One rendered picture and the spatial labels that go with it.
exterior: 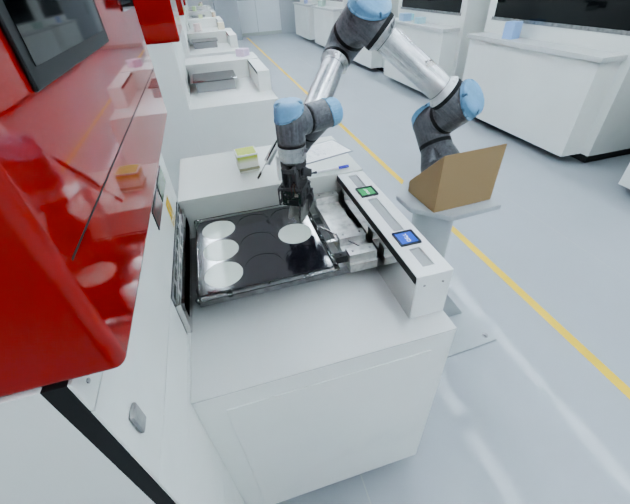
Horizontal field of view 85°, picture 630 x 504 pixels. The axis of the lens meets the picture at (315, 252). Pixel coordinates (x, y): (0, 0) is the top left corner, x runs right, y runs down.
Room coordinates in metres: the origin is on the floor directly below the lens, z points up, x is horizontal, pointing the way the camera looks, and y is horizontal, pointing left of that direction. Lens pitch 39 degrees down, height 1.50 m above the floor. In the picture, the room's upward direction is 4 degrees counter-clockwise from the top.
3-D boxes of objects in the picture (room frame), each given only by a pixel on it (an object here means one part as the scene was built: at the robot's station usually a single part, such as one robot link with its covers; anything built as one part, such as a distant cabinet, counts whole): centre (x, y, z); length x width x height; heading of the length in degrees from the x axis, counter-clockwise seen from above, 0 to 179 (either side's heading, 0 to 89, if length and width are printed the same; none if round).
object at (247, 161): (1.17, 0.22, 1.00); 0.07 x 0.07 x 0.07; 17
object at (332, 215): (0.89, -0.09, 0.87); 0.36 x 0.08 x 0.03; 14
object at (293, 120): (0.89, 0.04, 1.21); 0.09 x 0.08 x 0.11; 125
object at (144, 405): (0.57, 0.34, 1.02); 0.81 x 0.03 x 0.40; 14
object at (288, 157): (0.88, 0.04, 1.13); 0.08 x 0.08 x 0.05
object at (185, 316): (0.75, 0.36, 0.89); 0.44 x 0.02 x 0.10; 14
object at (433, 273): (0.83, -0.20, 0.89); 0.55 x 0.09 x 0.14; 14
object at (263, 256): (0.81, 0.16, 0.90); 0.34 x 0.34 x 0.01; 14
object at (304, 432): (0.91, 0.08, 0.41); 0.96 x 0.64 x 0.82; 14
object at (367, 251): (0.74, -0.13, 0.89); 0.08 x 0.03 x 0.03; 104
